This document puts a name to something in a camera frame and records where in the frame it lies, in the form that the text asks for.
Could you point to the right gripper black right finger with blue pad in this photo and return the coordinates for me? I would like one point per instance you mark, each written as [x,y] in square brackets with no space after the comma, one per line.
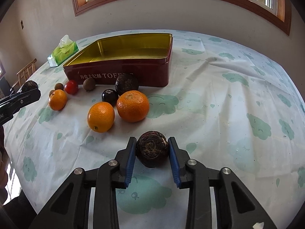
[236,206]

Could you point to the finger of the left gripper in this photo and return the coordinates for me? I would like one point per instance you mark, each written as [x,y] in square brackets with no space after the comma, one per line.
[8,110]
[20,99]

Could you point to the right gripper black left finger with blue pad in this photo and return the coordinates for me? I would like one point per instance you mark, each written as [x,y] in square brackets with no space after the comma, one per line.
[68,207]

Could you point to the small orange mandarin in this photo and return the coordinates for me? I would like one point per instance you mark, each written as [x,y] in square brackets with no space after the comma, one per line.
[57,100]

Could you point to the red cherry tomato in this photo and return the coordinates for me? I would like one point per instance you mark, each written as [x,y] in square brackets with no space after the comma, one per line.
[71,87]

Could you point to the medium orange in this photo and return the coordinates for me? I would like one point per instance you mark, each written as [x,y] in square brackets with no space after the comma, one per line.
[100,117]

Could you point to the dark purple plum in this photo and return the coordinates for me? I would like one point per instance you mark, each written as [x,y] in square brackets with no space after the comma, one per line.
[110,96]

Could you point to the dark brown water chestnut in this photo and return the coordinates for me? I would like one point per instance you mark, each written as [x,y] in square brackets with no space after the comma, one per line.
[152,149]

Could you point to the dark wrinkled passion fruit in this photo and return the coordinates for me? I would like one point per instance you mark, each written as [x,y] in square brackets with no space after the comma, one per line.
[126,82]

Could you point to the large orange tangerine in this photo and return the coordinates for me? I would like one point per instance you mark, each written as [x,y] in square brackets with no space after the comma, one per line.
[132,106]

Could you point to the dark brown chestnut fruit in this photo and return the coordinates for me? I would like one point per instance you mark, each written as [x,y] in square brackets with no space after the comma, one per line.
[29,85]

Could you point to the wooden chair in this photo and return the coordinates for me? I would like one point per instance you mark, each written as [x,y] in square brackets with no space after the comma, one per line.
[24,74]

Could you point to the green tissue pack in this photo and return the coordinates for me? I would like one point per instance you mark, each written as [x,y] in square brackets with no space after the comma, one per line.
[62,52]

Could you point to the cloud pattern tablecloth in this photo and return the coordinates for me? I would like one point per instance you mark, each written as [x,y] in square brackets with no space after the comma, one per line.
[225,104]

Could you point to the red gold toffee tin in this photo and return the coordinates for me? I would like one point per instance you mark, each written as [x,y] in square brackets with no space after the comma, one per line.
[145,55]

